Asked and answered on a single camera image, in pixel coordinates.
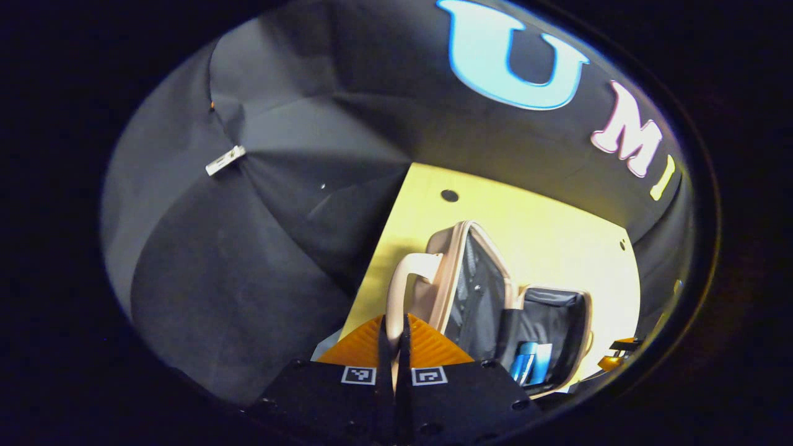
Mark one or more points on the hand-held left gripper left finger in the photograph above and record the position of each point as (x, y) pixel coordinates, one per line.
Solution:
(347, 402)

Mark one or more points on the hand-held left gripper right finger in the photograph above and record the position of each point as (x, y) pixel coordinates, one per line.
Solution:
(458, 402)

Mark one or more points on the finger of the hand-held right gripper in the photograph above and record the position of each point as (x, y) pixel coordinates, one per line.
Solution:
(624, 344)
(608, 363)

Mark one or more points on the light blue skincare tube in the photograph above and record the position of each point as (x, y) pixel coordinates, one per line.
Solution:
(543, 362)

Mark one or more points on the blue cap skincare bottle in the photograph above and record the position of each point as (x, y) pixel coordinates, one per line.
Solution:
(523, 362)

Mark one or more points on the pink suitcase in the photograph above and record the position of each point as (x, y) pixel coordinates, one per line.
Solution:
(433, 291)

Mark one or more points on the black backdrop cloth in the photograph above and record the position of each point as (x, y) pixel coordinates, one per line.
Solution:
(248, 248)

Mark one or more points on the white tag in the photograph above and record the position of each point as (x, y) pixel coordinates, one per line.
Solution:
(224, 161)

